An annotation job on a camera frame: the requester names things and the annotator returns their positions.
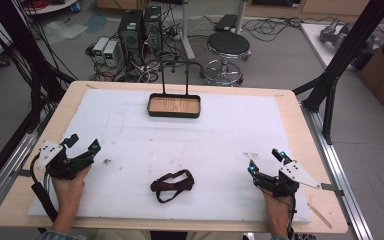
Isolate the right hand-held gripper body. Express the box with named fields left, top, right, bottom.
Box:
left=253, top=160, right=321, bottom=198

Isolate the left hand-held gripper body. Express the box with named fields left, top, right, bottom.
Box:
left=35, top=140, right=95, bottom=181

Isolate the dark red cloth band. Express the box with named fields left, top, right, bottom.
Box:
left=150, top=168, right=195, bottom=204

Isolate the black stand with wooden tray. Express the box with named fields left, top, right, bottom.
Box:
left=147, top=59, right=202, bottom=119

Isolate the person's right hand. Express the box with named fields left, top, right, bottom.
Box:
left=262, top=190, right=294, bottom=225

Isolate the person's left hand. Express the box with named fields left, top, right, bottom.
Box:
left=51, top=165, right=92, bottom=216

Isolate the light wooden table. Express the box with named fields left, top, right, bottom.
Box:
left=0, top=80, right=349, bottom=235

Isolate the thin wooden stick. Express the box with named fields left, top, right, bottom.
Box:
left=307, top=202, right=333, bottom=230

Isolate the white foam mat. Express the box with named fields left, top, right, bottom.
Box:
left=27, top=87, right=313, bottom=225

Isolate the white power supply unit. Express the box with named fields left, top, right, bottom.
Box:
left=92, top=36, right=110, bottom=65
left=103, top=40, right=120, bottom=68

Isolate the clear plastic sheet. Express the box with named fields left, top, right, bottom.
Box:
left=42, top=19, right=90, bottom=45

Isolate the white board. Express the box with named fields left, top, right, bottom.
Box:
left=299, top=22, right=384, bottom=72

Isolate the black computer tower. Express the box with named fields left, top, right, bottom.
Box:
left=142, top=5, right=163, bottom=54
left=117, top=9, right=145, bottom=66

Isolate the black round stool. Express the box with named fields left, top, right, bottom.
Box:
left=202, top=31, right=252, bottom=87

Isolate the grey robot part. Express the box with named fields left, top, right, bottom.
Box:
left=319, top=17, right=352, bottom=48

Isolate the white round table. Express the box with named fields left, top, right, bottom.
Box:
left=22, top=0, right=80, bottom=16

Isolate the black power adapter box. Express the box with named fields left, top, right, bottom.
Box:
left=214, top=13, right=240, bottom=33

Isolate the grey metal table leg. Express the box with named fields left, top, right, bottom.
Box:
left=180, top=0, right=197, bottom=62

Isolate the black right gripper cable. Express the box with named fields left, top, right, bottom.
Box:
left=287, top=195, right=298, bottom=240

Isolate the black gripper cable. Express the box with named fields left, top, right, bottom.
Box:
left=287, top=195, right=298, bottom=240
left=29, top=152, right=60, bottom=224

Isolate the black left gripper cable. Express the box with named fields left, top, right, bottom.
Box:
left=29, top=152, right=60, bottom=224

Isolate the aluminium rail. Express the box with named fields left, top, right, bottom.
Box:
left=0, top=132, right=40, bottom=219
left=300, top=102, right=375, bottom=240

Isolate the black metal frame strut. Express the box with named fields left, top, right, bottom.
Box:
left=292, top=0, right=384, bottom=145
left=0, top=0, right=78, bottom=134

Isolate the tangle of floor cables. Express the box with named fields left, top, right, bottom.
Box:
left=85, top=29, right=205, bottom=84

